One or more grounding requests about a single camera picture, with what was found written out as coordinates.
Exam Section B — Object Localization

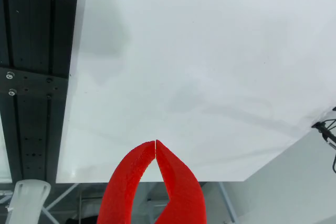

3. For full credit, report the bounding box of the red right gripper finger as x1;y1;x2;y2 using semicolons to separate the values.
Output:
154;139;208;224

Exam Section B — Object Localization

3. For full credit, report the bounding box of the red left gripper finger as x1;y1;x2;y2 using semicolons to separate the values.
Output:
96;141;156;224

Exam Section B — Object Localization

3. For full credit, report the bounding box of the white plastic piece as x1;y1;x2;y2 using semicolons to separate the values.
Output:
4;179;52;224

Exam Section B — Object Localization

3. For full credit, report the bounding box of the grey metal table frame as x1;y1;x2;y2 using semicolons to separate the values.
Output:
0;182;238;224

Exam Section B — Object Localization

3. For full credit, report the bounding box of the black bracket plate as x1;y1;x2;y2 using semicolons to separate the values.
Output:
0;67;70;100

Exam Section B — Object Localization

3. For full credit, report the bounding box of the black hanging cable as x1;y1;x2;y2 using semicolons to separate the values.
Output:
331;142;336;175

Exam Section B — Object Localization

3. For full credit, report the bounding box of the black aluminium rail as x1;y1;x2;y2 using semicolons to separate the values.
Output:
0;0;81;184

